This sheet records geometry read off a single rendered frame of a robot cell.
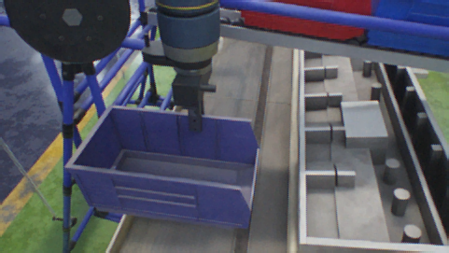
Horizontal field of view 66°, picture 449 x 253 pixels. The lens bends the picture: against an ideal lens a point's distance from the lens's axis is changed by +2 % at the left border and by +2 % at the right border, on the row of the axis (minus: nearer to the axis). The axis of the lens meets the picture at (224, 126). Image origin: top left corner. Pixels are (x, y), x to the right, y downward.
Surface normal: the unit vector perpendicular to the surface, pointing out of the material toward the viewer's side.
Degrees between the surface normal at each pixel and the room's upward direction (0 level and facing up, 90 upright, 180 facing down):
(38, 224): 0
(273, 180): 0
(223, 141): 88
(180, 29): 90
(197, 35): 90
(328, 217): 10
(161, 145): 88
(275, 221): 0
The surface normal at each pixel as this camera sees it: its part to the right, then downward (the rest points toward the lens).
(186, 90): -0.17, 0.64
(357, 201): -0.18, -0.77
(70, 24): 0.33, 0.62
